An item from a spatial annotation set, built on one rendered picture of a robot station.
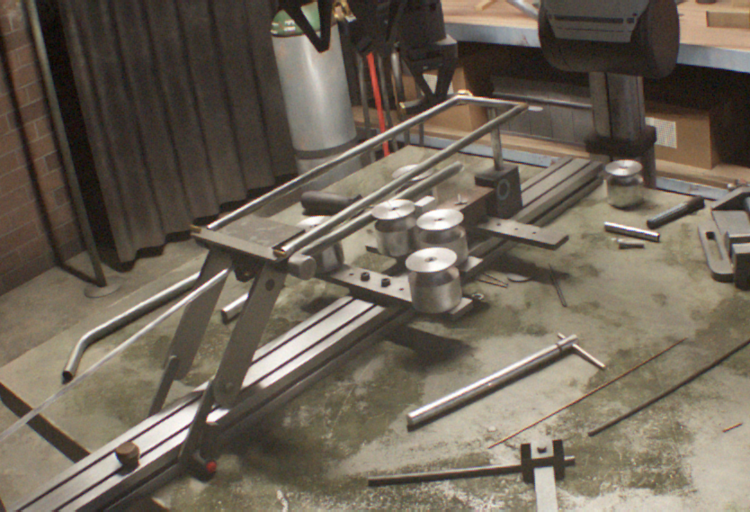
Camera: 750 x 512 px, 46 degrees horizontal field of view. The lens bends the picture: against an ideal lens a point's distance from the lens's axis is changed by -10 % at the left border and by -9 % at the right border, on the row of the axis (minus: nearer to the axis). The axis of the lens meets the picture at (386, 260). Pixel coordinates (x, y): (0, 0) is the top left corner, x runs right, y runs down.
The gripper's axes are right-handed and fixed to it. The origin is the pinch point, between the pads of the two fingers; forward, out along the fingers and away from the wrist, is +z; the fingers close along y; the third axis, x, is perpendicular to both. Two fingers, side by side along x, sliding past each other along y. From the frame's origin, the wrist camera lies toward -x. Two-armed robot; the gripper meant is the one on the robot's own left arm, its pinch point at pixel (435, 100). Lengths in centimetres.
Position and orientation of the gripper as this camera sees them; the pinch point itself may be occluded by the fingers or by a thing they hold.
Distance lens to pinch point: 135.4
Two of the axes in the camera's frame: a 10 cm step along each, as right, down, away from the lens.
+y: 1.6, 4.1, -9.0
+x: 9.7, -2.1, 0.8
